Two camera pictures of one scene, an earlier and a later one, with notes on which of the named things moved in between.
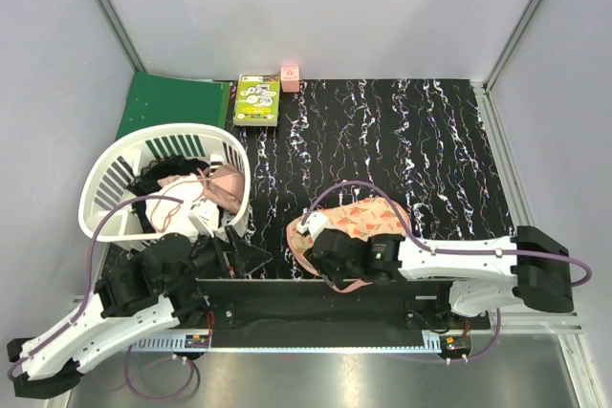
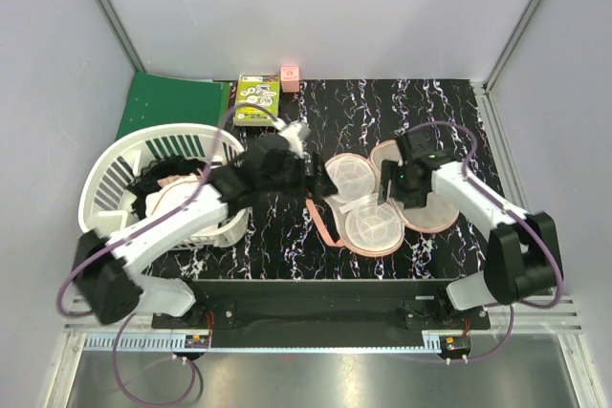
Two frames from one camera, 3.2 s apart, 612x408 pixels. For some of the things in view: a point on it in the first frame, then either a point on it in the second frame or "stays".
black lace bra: x=146 y=181 stays
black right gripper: x=322 y=268 -> x=389 y=171
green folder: x=157 y=99 stays
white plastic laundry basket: x=111 y=174 stays
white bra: x=174 y=217 stays
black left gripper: x=242 y=256 -> x=318 y=186
